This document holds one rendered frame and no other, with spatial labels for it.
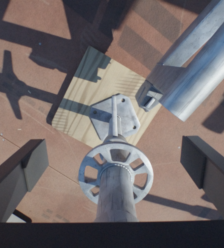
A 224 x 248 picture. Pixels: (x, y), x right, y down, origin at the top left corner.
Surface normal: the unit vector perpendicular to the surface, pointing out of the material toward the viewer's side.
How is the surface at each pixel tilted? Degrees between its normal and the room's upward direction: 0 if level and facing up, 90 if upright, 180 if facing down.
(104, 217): 90
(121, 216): 90
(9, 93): 0
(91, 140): 0
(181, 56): 30
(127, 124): 0
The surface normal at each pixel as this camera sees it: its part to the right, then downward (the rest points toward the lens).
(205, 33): -0.31, 0.64
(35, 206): -0.01, 0.29
